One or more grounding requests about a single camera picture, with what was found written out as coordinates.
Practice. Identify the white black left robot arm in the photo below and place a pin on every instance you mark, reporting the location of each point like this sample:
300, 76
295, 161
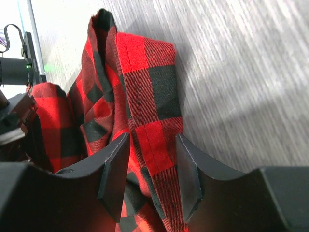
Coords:
13, 72

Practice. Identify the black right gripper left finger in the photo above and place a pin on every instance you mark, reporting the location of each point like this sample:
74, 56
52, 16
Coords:
84, 197

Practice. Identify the red black plaid shirt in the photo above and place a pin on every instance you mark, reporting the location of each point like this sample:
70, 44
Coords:
127, 84

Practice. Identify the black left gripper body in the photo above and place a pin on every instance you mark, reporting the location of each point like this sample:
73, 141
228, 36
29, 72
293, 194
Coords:
15, 122

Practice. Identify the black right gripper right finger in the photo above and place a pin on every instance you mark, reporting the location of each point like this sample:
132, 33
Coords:
218, 198

